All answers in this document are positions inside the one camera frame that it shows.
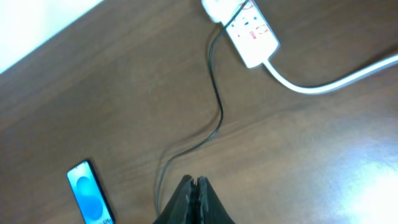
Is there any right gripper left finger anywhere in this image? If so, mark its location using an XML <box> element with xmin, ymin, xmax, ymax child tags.
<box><xmin>154</xmin><ymin>175</ymin><xmax>195</xmax><ymax>224</ymax></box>

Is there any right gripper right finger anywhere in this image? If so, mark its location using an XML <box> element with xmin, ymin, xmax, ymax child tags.
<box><xmin>196</xmin><ymin>177</ymin><xmax>235</xmax><ymax>224</ymax></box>

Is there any blue Galaxy smartphone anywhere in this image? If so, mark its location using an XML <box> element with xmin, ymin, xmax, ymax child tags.
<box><xmin>66</xmin><ymin>159</ymin><xmax>116</xmax><ymax>224</ymax></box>

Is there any black charger cable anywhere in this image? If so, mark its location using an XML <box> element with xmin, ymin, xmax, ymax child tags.
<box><xmin>154</xmin><ymin>0</ymin><xmax>251</xmax><ymax>218</ymax></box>

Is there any white charger plug adapter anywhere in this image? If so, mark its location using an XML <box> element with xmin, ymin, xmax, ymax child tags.
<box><xmin>201</xmin><ymin>0</ymin><xmax>241</xmax><ymax>23</ymax></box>

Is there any white power strip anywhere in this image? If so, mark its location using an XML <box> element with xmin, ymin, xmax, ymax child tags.
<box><xmin>221</xmin><ymin>1</ymin><xmax>279</xmax><ymax>68</ymax></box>

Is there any white power strip cord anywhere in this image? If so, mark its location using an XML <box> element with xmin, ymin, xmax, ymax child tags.
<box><xmin>262</xmin><ymin>52</ymin><xmax>398</xmax><ymax>95</ymax></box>

